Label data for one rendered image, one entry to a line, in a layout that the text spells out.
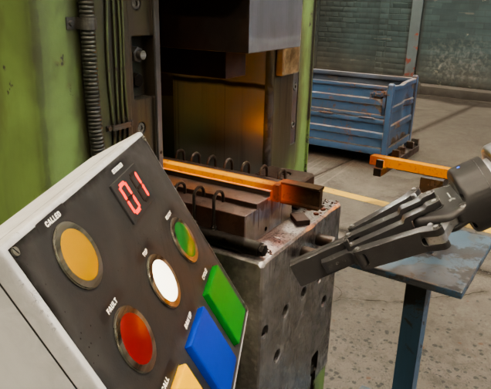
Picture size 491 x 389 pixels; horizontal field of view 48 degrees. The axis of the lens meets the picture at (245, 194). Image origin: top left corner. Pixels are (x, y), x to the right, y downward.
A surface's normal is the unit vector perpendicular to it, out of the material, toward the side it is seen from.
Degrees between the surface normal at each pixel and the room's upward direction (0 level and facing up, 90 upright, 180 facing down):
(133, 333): 58
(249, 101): 90
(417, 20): 90
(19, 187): 90
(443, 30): 89
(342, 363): 0
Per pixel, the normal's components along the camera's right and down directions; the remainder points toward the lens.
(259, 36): 0.86, 0.19
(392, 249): -0.30, 0.43
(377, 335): 0.02, -0.94
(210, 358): 0.88, -0.42
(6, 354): -0.10, 0.33
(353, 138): -0.52, 0.27
